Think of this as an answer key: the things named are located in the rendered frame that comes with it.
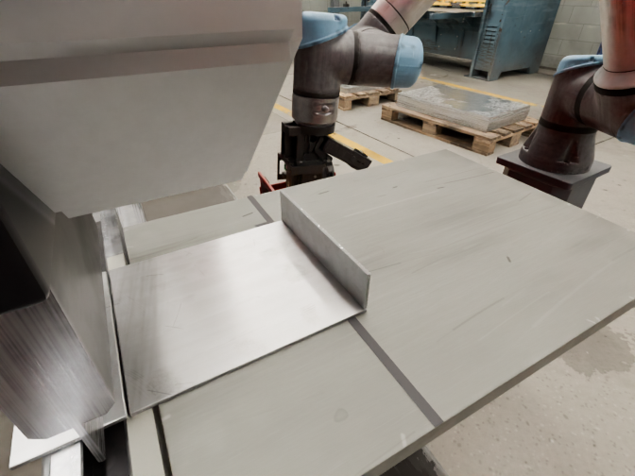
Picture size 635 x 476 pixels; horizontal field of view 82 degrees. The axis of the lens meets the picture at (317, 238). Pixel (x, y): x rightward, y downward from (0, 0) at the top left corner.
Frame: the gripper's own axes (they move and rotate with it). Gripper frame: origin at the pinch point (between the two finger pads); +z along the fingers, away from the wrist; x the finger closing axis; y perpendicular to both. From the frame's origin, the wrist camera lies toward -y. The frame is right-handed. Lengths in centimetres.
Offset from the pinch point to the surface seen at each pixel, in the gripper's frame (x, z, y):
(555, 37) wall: -378, -21, -576
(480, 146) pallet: -145, 49, -213
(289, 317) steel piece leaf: 45, -25, 24
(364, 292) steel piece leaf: 46, -26, 21
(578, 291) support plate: 49, -26, 10
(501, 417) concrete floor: 23, 68, -59
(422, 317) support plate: 47, -25, 18
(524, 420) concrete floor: 27, 68, -65
